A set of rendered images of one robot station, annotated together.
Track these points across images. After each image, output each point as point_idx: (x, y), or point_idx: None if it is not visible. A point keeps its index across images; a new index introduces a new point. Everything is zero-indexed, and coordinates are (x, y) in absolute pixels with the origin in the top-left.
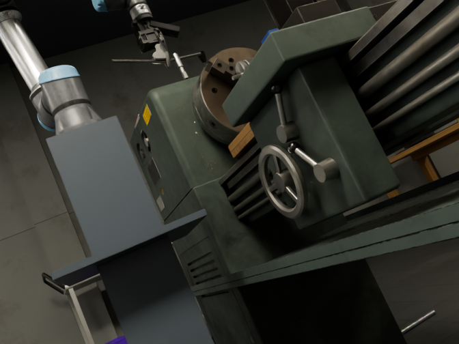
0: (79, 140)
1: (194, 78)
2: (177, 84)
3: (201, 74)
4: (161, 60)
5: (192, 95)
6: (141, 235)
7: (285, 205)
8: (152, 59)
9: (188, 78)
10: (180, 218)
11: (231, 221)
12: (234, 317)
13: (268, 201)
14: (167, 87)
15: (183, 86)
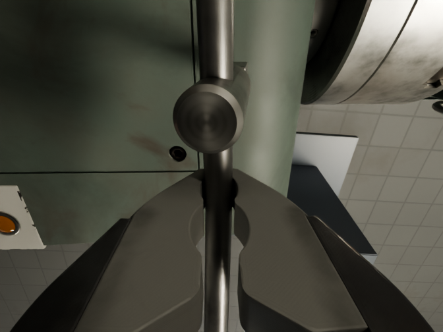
0: None
1: (296, 53)
2: (291, 136)
3: (434, 93)
4: (231, 240)
5: (318, 99)
6: (341, 187)
7: (440, 103)
8: (226, 307)
9: (283, 77)
10: (351, 158)
11: None
12: None
13: None
14: (285, 174)
15: (298, 117)
